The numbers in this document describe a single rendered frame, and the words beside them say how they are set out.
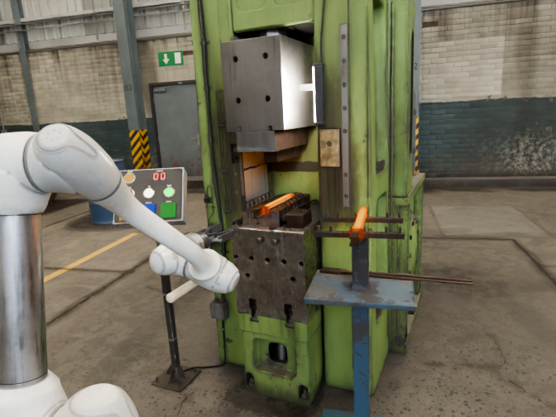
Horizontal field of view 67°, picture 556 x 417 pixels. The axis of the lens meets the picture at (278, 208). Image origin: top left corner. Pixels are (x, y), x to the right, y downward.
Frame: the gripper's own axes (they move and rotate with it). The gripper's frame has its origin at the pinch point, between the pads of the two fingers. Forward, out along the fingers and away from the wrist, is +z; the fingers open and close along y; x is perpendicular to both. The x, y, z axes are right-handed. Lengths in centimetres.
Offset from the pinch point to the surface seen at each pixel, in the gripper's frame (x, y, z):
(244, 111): 46, -7, 35
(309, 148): 24, 6, 83
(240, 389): -100, -19, 30
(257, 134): 34.9, -0.9, 35.3
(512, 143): -28, 150, 663
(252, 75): 61, -2, 35
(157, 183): 13, -52, 24
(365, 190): 7, 45, 50
